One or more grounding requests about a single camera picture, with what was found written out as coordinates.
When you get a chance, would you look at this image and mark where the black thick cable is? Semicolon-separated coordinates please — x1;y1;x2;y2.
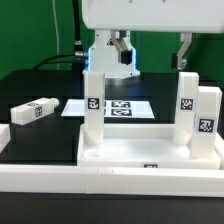
31;53;88;71

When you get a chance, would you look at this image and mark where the white front fence bar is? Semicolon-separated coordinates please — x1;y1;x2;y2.
0;164;224;198

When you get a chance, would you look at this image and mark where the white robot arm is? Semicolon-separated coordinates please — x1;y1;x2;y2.
82;0;224;78

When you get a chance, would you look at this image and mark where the white desk top tray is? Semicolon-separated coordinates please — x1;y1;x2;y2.
77;124;221;170

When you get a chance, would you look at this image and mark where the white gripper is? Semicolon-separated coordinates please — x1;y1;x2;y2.
82;0;224;70

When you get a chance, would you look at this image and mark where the white marker sheet with tags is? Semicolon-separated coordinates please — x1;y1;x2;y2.
62;99;155;119

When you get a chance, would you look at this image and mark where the white fence bar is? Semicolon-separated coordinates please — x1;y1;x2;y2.
0;164;224;198
215;134;224;170
0;124;10;153

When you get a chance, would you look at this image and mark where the black cable post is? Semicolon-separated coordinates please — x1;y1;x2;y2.
72;0;84;77

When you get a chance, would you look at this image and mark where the white left fence bar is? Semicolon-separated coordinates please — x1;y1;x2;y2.
0;124;10;153

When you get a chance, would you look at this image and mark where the white right fence bar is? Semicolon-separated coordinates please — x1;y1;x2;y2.
215;134;224;170

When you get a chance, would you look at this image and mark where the thin white cable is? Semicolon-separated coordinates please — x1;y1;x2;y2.
52;0;61;71

